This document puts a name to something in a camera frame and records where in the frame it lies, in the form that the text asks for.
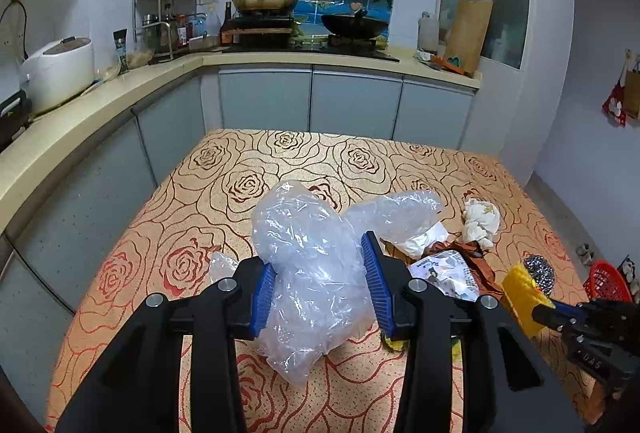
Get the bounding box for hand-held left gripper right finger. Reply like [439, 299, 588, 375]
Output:
[361, 230, 583, 433]

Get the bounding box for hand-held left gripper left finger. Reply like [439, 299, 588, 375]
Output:
[55, 258, 277, 433]

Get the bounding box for yellow wavy foam pad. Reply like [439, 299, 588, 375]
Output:
[501, 262, 553, 339]

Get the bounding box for steel wool scourer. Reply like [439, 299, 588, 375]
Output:
[522, 254, 556, 299]

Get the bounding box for red plastic basket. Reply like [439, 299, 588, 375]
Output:
[582, 261, 635, 306]

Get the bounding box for white printed packet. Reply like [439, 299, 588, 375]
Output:
[407, 249, 481, 301]

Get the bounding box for yellow green scouring sponge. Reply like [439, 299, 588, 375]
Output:
[381, 333, 463, 361]

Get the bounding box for white plastic wrapper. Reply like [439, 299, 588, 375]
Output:
[395, 220, 453, 259]

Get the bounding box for clear plastic bag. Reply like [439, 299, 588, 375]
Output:
[207, 180, 446, 389]

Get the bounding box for orange black wrapper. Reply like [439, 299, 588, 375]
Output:
[380, 235, 506, 299]

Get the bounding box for white tissue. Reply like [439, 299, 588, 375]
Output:
[460, 197, 502, 248]

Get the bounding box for floral tablecloth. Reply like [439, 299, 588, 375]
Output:
[45, 129, 608, 433]

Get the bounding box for grey kitchen cabinets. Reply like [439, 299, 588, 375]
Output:
[0, 66, 476, 409]

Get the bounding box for brown paper bag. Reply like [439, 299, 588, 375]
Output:
[624, 63, 640, 120]

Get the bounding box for orange plastic tool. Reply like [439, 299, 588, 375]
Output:
[430, 56, 468, 74]

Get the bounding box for black gas stove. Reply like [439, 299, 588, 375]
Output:
[220, 10, 401, 63]

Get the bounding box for clear plastic bottle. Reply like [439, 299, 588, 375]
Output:
[417, 11, 440, 54]

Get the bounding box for black wok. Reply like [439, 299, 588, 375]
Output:
[320, 8, 390, 39]

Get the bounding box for beige kitchen countertop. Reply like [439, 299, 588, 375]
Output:
[0, 44, 482, 226]

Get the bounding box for wooden cutting board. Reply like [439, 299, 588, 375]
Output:
[444, 0, 494, 76]

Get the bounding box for dark sauce bottle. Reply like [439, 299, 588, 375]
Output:
[220, 2, 235, 46]

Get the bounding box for white rice cooker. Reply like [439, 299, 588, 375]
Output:
[19, 37, 96, 114]

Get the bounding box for black countertop appliance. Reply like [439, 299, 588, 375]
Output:
[0, 90, 33, 154]

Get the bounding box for black power cable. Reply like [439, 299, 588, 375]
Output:
[0, 0, 30, 64]

